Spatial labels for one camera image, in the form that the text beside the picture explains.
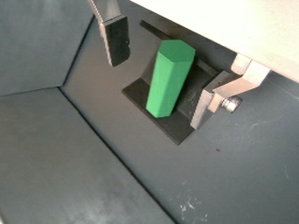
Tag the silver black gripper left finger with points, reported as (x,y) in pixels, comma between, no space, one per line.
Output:
(113,30)

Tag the green hexagon prism block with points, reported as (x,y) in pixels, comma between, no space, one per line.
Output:
(170,67)

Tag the black curved holder stand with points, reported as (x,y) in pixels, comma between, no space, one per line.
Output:
(176,124)

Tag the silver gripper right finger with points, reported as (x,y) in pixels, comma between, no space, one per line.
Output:
(220,94)

